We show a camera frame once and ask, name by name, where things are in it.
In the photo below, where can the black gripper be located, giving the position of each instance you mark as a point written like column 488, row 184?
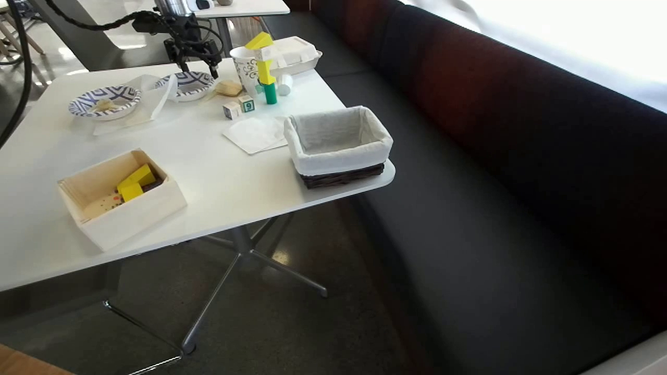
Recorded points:
column 187, row 39

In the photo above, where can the blue patterned paper bowl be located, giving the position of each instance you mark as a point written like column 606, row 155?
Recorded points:
column 85, row 104
column 187, row 87

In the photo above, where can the natural wooden block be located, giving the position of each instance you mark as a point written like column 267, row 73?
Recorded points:
column 230, row 88

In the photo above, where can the green patterned paper cup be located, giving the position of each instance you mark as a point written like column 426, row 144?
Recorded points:
column 243, row 73

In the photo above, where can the white letter cube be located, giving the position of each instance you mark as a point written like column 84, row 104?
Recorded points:
column 247, row 104
column 230, row 111

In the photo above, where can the tilted yellow block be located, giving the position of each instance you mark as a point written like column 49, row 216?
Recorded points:
column 258, row 40

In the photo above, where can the upright yellow block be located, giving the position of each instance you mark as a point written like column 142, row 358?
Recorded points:
column 264, row 71

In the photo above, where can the green block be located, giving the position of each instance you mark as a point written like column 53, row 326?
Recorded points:
column 269, row 94

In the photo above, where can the white background table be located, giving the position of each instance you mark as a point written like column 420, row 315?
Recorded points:
column 257, row 9

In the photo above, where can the small white cup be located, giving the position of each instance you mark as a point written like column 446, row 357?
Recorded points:
column 283, row 83

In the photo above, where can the folded white napkin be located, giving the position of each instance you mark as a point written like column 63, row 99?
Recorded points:
column 255, row 134

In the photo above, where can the white takeout container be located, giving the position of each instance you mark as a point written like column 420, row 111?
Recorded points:
column 295, row 52

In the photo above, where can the white food piece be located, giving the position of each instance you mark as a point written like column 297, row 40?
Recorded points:
column 102, row 106

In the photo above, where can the yellow toy block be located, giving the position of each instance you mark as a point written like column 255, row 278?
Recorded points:
column 135, row 184

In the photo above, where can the dark basket with white liner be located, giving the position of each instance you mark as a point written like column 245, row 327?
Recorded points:
column 338, row 142

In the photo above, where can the white wooden box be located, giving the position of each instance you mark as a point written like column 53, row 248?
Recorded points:
column 121, row 208

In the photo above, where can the metal table base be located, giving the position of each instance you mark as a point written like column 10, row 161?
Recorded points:
column 240, row 243

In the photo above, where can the dark upholstered bench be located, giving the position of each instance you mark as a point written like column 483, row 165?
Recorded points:
column 500, row 229

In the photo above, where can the wooden board corner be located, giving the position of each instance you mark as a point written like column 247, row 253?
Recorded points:
column 22, row 366

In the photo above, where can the white ledge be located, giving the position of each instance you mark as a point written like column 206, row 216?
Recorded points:
column 638, row 361

